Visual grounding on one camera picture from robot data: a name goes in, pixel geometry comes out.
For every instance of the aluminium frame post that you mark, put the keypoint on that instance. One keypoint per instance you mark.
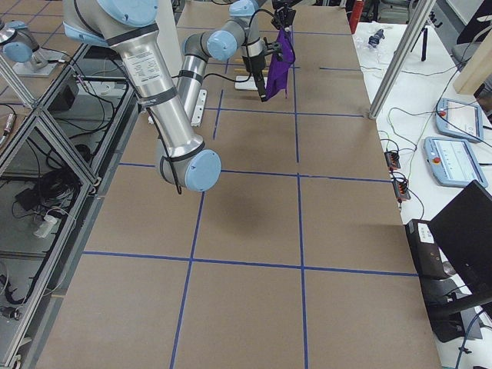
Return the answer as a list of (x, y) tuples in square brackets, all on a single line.
[(410, 35)]

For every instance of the lower teach pendant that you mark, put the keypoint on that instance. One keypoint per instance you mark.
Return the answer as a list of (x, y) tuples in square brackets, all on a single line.
[(452, 162)]

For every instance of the black monitor stand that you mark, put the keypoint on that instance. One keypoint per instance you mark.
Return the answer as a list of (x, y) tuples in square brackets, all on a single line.
[(451, 310)]

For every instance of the black monitor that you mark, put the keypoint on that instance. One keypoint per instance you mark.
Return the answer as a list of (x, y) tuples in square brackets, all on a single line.
[(462, 230)]

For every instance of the red fire extinguisher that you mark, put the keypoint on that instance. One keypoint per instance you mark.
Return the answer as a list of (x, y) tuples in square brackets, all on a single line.
[(355, 15)]

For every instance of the aluminium frame cage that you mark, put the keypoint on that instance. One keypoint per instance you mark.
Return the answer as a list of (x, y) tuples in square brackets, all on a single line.
[(61, 137)]

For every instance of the upper orange connector block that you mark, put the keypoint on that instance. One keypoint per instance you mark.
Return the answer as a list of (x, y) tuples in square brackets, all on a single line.
[(392, 159)]

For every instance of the left wooden rack rod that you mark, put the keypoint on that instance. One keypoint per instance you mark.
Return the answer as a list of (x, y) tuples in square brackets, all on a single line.
[(241, 71)]

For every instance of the lower orange connector block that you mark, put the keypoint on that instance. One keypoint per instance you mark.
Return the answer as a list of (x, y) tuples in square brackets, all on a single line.
[(400, 186)]

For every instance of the upper teach pendant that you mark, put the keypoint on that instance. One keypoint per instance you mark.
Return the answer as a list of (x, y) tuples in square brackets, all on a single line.
[(459, 119)]

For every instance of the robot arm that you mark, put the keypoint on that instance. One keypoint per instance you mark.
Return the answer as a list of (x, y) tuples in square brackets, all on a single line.
[(248, 9), (129, 28)]

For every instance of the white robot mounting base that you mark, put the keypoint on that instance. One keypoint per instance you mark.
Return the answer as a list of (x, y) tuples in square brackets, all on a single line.
[(198, 105)]

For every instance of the black computer box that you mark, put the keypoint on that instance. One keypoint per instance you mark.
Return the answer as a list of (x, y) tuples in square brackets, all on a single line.
[(426, 255)]

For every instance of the black tripod leg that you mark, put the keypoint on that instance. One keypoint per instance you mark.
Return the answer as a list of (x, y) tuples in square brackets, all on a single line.
[(424, 44)]

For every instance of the teach pendant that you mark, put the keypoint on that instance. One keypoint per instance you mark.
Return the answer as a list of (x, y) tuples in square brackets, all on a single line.
[(459, 119), (452, 162)]

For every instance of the dark blue object on table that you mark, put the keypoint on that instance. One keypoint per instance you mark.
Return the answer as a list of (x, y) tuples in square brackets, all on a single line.
[(375, 39)]

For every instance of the orange connector block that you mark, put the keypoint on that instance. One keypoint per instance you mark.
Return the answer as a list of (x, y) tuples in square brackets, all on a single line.
[(392, 159), (400, 186)]

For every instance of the white towel rack base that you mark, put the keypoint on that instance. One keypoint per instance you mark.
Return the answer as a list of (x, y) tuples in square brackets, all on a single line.
[(245, 83)]

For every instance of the purple microfiber towel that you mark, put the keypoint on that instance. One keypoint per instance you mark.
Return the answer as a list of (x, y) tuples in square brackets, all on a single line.
[(277, 79)]

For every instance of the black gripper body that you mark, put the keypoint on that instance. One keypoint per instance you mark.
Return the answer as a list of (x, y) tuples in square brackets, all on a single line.
[(256, 64), (284, 16)]

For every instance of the wooden board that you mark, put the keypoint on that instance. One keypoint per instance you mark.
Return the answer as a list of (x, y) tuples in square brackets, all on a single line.
[(476, 34)]

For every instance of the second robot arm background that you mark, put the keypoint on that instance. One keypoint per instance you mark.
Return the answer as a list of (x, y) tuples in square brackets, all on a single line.
[(19, 45)]

